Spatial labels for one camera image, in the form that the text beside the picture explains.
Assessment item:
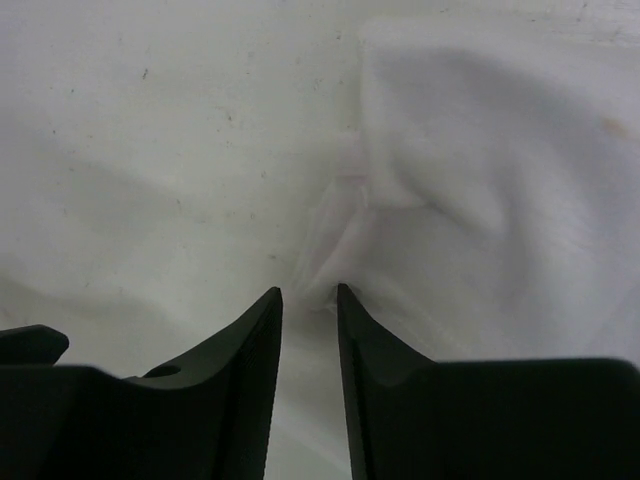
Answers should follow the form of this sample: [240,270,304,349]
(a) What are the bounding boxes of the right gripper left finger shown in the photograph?
[1,287,283,479]

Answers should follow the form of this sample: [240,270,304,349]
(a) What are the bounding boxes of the white tank top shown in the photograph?
[279,16,639,478]

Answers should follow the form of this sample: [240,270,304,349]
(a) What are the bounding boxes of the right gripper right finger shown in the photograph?
[337,285,639,479]

